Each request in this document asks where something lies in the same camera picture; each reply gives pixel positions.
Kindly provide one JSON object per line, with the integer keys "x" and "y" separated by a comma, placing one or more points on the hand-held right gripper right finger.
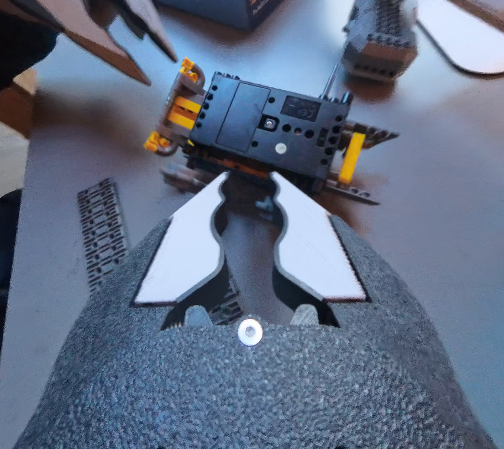
{"x": 315, "y": 256}

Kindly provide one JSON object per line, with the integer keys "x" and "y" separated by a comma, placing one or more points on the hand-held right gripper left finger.
{"x": 181, "y": 256}

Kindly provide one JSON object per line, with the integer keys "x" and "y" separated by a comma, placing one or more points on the black yellow toy brick vehicle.
{"x": 244, "y": 118}

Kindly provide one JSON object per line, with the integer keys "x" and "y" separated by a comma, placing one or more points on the grey metal toy axle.
{"x": 330, "y": 80}

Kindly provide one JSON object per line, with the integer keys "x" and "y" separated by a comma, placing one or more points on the grey desk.
{"x": 413, "y": 220}

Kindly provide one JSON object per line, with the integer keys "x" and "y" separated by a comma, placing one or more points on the long grey toy track strip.
{"x": 102, "y": 228}

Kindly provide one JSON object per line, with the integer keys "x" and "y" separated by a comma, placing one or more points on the person's dark jacket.
{"x": 8, "y": 240}

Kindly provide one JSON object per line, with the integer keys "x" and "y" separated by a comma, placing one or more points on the dark grey brick block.
{"x": 378, "y": 35}

